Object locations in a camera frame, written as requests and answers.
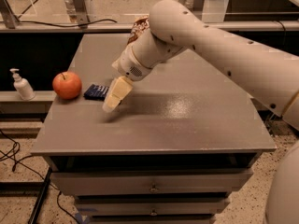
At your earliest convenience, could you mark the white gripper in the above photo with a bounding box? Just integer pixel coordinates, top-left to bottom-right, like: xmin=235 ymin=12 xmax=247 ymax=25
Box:
xmin=103 ymin=44 xmax=152 ymax=113

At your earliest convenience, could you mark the red apple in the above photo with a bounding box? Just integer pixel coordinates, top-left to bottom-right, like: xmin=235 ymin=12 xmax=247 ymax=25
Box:
xmin=52 ymin=72 xmax=82 ymax=100

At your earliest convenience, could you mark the left metal bracket post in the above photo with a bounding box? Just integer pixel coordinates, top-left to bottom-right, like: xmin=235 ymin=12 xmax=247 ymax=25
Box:
xmin=64 ymin=0 xmax=90 ymax=27

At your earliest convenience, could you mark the black cable on ledge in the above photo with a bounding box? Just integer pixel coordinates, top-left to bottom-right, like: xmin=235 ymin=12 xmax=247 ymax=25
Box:
xmin=18 ymin=0 xmax=119 ymax=29

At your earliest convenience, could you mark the blue rxbar blueberry wrapper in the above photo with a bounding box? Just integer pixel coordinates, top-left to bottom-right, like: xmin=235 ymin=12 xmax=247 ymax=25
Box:
xmin=83 ymin=84 xmax=108 ymax=101

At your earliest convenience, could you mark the far left metal bracket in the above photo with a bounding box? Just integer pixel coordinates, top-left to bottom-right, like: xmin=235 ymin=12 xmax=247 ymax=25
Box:
xmin=0 ymin=0 xmax=20 ymax=29

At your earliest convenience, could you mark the white pump bottle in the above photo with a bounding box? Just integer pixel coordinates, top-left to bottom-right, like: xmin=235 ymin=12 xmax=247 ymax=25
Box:
xmin=10 ymin=68 xmax=35 ymax=101

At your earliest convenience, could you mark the top grey drawer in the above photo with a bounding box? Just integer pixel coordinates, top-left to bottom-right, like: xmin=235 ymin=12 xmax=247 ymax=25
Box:
xmin=50 ymin=168 xmax=253 ymax=196

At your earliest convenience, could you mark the black cable on floor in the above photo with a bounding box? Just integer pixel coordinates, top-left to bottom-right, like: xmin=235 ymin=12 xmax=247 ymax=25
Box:
xmin=0 ymin=128 xmax=82 ymax=224

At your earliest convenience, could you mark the brown yellow chip bag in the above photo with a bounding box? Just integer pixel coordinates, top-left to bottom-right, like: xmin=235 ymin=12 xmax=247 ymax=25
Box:
xmin=128 ymin=16 xmax=150 ymax=44

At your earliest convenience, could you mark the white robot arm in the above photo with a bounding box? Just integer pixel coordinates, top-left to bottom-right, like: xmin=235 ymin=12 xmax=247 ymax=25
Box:
xmin=103 ymin=0 xmax=299 ymax=130

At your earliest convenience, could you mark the grey drawer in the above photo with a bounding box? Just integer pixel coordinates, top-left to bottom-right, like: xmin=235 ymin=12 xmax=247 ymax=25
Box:
xmin=50 ymin=168 xmax=253 ymax=196
xmin=75 ymin=196 xmax=230 ymax=216

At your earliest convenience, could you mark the grey drawer cabinet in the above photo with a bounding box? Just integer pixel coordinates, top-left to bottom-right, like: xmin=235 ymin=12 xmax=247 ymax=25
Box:
xmin=31 ymin=31 xmax=278 ymax=224

